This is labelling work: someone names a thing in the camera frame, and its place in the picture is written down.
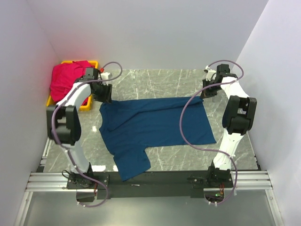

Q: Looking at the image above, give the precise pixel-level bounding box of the pink t shirt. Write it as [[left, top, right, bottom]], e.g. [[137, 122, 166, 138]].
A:
[[50, 60, 95, 102]]

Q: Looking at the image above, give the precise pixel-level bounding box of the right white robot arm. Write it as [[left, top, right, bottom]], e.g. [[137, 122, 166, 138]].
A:
[[200, 64, 257, 188]]

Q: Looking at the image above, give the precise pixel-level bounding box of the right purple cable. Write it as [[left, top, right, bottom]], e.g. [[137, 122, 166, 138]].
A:
[[179, 59, 245, 206]]

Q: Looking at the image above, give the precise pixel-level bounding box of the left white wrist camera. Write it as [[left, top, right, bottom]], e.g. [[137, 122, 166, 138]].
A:
[[100, 72, 113, 80]]

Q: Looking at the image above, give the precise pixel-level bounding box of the purple cable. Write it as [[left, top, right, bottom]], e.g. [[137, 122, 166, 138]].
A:
[[179, 59, 245, 206], [51, 61, 123, 208]]

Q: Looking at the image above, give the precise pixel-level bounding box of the blue t shirt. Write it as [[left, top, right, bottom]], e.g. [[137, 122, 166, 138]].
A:
[[99, 97, 216, 181]]

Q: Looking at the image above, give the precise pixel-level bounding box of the black base beam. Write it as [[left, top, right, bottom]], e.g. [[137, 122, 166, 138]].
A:
[[66, 171, 234, 200]]

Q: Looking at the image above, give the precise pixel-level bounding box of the yellow plastic bin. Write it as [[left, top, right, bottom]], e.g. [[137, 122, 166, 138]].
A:
[[46, 60, 99, 112]]

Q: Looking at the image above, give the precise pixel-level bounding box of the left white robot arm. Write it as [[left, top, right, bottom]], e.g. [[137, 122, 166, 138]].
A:
[[46, 67, 113, 189]]

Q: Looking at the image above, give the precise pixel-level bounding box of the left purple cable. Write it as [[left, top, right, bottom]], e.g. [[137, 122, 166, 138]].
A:
[[51, 61, 123, 208]]

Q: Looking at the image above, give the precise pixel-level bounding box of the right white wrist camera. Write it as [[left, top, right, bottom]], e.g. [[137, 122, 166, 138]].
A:
[[204, 65, 216, 81]]

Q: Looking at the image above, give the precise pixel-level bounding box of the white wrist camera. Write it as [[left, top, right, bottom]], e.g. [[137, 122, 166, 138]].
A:
[[204, 65, 216, 81], [100, 72, 113, 80]]

